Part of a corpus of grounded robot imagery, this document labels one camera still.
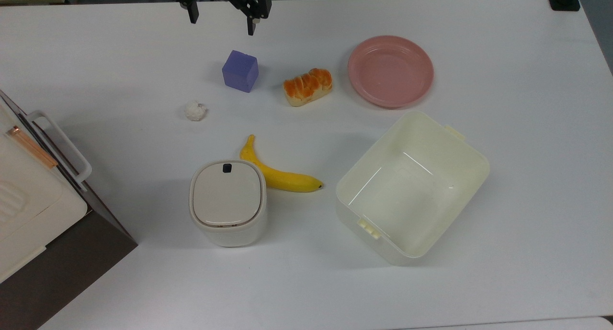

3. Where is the brown and cream cabinet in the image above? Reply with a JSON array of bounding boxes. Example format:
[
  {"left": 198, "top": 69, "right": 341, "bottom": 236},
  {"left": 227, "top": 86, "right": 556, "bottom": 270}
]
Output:
[{"left": 0, "top": 88, "right": 138, "bottom": 330}]

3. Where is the cream plastic storage bin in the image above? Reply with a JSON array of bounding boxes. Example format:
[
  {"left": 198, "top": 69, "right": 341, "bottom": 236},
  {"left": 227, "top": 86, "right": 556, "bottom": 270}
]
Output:
[{"left": 335, "top": 111, "right": 490, "bottom": 266}]

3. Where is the cream lidded trash can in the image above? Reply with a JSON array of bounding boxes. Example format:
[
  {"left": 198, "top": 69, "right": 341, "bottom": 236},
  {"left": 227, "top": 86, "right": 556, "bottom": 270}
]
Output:
[{"left": 189, "top": 159, "right": 268, "bottom": 248}]

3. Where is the copper strip on oven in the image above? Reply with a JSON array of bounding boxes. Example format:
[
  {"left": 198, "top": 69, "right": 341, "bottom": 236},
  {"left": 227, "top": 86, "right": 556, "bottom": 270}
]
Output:
[{"left": 6, "top": 125, "right": 58, "bottom": 170}]

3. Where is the purple foam cube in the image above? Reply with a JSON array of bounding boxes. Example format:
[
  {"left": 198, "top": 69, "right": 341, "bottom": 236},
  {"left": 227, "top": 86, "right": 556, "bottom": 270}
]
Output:
[{"left": 222, "top": 50, "right": 259, "bottom": 93}]

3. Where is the orange glazed bread loaf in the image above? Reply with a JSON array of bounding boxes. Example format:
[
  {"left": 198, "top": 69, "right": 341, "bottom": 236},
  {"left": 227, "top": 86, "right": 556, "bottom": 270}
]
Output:
[{"left": 283, "top": 68, "right": 333, "bottom": 107}]

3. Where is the pink plastic plate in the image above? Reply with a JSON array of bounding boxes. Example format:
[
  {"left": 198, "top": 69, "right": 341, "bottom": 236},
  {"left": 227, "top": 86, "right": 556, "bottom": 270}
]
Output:
[{"left": 348, "top": 35, "right": 434, "bottom": 109}]

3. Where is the white toy oven top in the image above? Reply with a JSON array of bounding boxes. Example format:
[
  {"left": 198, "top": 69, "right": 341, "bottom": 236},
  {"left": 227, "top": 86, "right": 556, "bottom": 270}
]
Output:
[{"left": 0, "top": 100, "right": 89, "bottom": 284}]

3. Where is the white crumpled paper ball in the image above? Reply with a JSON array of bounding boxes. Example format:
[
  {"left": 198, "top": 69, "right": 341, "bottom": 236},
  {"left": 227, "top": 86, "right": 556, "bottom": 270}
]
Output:
[{"left": 184, "top": 101, "right": 207, "bottom": 122}]

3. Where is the white oven door handle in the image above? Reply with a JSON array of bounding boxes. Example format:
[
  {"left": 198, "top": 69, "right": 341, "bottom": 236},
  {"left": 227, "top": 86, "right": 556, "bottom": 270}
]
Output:
[{"left": 26, "top": 110, "right": 92, "bottom": 192}]

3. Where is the yellow banana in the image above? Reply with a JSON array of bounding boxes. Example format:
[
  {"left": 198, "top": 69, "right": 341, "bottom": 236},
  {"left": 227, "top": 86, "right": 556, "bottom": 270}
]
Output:
[{"left": 239, "top": 135, "right": 324, "bottom": 193}]

